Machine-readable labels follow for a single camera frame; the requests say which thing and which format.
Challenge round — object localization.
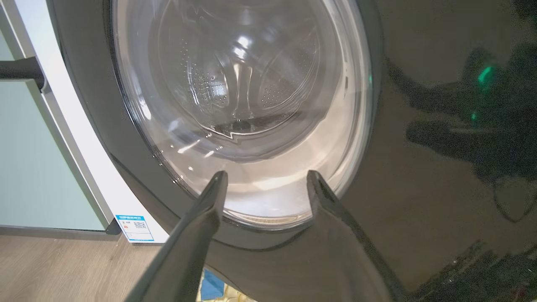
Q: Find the steel washing machine drum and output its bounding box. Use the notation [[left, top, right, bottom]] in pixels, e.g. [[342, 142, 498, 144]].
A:
[[147, 0, 332, 139]]

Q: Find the blue white energy label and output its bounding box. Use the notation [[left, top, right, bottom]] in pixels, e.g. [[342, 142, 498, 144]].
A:
[[115, 215, 155, 243]]

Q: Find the dark cabinet handle bar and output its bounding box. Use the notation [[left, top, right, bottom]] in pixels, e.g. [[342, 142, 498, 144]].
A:
[[0, 56, 46, 91]]

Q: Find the cream garment with blue print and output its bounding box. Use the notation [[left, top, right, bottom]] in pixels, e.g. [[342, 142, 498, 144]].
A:
[[197, 268, 254, 302]]

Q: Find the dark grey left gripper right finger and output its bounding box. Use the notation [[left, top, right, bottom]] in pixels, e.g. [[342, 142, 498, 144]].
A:
[[306, 170, 405, 302]]

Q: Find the pale green cabinet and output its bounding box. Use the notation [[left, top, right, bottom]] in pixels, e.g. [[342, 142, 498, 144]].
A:
[[0, 0, 122, 240]]

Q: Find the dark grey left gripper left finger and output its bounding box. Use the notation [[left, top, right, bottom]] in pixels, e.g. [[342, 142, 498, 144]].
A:
[[126, 170, 228, 302]]

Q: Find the white washing machine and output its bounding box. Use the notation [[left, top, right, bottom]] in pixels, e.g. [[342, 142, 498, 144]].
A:
[[12, 0, 169, 245]]

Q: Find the black round washing machine door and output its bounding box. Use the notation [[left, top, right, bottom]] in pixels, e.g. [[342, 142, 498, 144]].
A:
[[46, 0, 537, 302]]

